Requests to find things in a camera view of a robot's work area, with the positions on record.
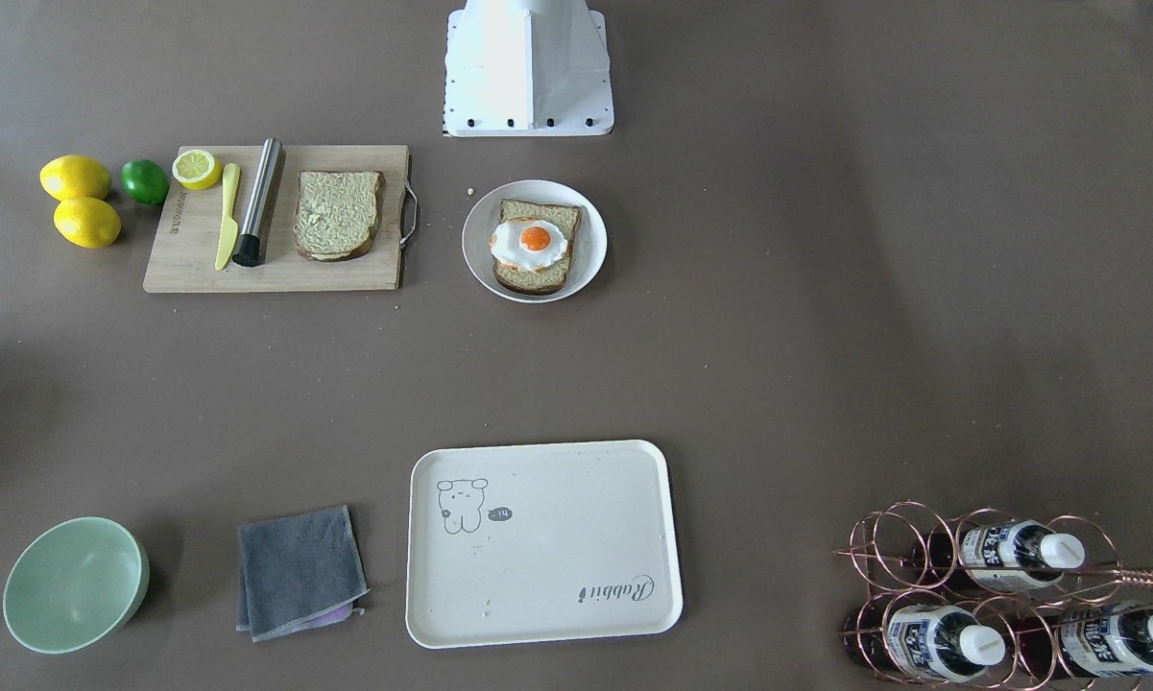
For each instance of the bread slice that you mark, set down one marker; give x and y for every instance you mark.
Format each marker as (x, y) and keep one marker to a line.
(551, 280)
(337, 214)

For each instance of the cream rabbit tray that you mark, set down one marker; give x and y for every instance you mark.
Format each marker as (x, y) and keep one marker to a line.
(545, 541)

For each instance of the bread slice under egg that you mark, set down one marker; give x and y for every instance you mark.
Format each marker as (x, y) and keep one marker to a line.
(551, 280)

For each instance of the white round plate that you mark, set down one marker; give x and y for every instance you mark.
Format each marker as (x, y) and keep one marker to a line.
(589, 247)

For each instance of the fried egg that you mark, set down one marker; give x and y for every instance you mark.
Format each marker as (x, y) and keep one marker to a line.
(528, 244)

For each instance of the steel muddler black tip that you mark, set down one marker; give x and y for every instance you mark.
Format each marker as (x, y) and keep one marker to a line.
(248, 247)

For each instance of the grey folded cloth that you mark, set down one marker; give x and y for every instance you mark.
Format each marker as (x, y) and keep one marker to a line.
(298, 573)

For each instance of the yellow plastic knife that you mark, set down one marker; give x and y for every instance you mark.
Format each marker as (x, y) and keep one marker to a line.
(228, 230)

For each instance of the wooden cutting board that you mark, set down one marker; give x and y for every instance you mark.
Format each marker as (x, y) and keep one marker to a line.
(182, 258)

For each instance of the halved lemon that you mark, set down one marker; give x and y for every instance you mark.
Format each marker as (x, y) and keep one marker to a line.
(197, 169)

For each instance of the green lime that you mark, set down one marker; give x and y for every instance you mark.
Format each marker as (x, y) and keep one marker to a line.
(145, 182)

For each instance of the tea bottle white cap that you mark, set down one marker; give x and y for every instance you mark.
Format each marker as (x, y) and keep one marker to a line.
(1016, 556)

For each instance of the yellow whole lemon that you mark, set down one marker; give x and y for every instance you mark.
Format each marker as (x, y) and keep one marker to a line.
(75, 176)
(87, 223)

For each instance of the mint green bowl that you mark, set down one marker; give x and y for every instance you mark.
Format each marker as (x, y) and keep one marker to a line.
(74, 585)

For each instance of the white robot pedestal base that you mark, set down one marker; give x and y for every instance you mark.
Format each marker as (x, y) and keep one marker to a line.
(527, 69)

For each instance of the copper wire bottle rack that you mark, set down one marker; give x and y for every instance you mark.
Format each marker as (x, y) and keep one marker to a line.
(880, 542)

